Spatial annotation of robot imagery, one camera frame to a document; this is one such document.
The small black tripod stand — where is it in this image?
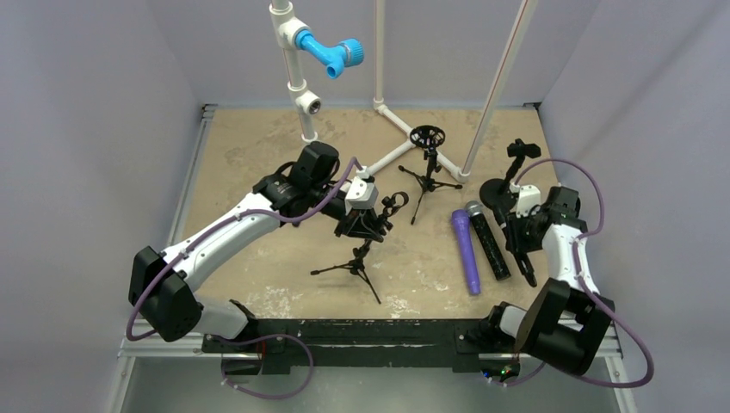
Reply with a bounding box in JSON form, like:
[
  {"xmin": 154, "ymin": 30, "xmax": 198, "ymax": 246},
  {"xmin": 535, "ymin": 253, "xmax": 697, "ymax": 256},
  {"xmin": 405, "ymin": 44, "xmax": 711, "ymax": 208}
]
[{"xmin": 310, "ymin": 191, "xmax": 410, "ymax": 305}]

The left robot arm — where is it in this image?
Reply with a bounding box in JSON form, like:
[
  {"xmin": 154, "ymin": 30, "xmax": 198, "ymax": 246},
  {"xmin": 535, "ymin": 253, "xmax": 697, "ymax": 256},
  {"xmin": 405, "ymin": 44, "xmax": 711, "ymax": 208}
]
[{"xmin": 126, "ymin": 141, "xmax": 391, "ymax": 352}]

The blue plastic faucet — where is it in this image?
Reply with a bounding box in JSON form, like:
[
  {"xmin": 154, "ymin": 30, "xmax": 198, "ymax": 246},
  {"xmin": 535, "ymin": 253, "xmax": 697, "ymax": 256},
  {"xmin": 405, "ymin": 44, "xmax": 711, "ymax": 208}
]
[{"xmin": 294, "ymin": 29, "xmax": 364, "ymax": 79}]

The black speckled condenser microphone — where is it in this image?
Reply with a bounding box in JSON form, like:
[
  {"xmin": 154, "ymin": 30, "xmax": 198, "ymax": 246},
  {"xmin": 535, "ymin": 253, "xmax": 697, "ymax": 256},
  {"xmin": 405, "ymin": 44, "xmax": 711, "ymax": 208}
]
[{"xmin": 465, "ymin": 200, "xmax": 510, "ymax": 281}]

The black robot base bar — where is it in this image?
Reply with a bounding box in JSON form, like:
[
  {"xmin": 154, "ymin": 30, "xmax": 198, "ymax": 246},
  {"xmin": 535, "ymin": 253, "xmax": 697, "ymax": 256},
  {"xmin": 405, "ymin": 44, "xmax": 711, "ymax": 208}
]
[{"xmin": 202, "ymin": 318, "xmax": 531, "ymax": 383}]

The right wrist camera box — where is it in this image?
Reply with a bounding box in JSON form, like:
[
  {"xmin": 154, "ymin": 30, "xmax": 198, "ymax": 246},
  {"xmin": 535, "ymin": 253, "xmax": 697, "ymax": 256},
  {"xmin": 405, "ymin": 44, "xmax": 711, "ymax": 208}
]
[{"xmin": 510, "ymin": 182, "xmax": 541, "ymax": 218}]

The white PVC pipe frame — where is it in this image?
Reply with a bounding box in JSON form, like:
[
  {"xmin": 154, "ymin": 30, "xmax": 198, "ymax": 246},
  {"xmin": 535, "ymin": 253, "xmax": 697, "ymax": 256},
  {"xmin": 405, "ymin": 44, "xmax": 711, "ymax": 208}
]
[{"xmin": 269, "ymin": 1, "xmax": 538, "ymax": 183}]

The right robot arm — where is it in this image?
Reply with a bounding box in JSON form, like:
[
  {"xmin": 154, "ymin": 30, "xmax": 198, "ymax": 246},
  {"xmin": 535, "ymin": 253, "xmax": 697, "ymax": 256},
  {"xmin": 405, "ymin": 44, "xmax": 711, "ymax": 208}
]
[{"xmin": 483, "ymin": 184, "xmax": 611, "ymax": 375}]

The purple microphone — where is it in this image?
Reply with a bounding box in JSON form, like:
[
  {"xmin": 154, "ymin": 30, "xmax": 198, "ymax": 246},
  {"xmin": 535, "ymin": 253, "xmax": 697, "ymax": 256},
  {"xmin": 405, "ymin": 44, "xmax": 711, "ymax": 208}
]
[{"xmin": 451, "ymin": 209, "xmax": 481, "ymax": 295}]

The black tripod stand with shockmount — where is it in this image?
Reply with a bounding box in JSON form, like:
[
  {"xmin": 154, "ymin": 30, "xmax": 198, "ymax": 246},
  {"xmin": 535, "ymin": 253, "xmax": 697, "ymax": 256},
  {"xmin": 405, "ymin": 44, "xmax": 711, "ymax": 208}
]
[{"xmin": 398, "ymin": 125, "xmax": 463, "ymax": 225}]

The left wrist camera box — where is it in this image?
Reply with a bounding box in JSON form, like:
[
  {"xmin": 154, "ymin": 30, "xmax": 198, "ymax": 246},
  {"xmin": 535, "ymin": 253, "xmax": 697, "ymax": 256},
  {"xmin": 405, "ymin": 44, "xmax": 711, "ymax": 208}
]
[{"xmin": 344, "ymin": 167, "xmax": 379, "ymax": 213}]

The black round-base microphone stand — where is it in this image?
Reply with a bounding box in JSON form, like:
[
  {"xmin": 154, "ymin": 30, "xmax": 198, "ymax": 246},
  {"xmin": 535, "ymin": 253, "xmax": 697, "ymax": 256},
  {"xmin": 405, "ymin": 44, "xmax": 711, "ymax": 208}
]
[{"xmin": 479, "ymin": 139, "xmax": 541, "ymax": 211}]

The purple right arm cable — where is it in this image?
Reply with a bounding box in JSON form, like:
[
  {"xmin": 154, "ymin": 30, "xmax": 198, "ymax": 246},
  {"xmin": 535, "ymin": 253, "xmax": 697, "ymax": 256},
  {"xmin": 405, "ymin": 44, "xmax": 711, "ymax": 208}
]
[{"xmin": 490, "ymin": 157, "xmax": 656, "ymax": 390}]

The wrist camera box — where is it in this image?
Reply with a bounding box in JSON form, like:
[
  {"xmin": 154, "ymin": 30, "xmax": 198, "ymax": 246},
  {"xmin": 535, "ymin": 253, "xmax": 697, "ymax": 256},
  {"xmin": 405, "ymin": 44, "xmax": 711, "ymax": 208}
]
[
  {"xmin": 344, "ymin": 167, "xmax": 379, "ymax": 213},
  {"xmin": 510, "ymin": 182, "xmax": 541, "ymax": 218}
]

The small dark grey microphone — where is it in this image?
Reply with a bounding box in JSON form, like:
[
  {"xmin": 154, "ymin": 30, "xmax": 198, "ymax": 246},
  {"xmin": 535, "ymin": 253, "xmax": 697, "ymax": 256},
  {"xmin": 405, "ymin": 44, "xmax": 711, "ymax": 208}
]
[{"xmin": 492, "ymin": 207, "xmax": 538, "ymax": 287}]

